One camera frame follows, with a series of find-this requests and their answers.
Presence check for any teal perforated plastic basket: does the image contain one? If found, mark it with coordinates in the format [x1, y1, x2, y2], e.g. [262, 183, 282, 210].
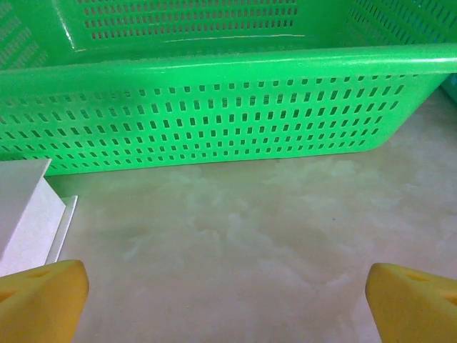
[439, 69, 457, 104]

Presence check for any green perforated plastic basket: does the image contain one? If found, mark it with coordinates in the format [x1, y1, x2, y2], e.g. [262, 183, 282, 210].
[0, 0, 457, 178]

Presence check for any white softcover book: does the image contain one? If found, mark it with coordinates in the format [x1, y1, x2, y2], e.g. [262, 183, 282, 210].
[0, 159, 79, 278]

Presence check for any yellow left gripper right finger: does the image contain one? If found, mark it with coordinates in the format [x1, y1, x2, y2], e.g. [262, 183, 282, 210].
[366, 263, 457, 343]

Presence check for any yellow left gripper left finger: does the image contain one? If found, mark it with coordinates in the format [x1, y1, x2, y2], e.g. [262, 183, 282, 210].
[0, 259, 90, 343]

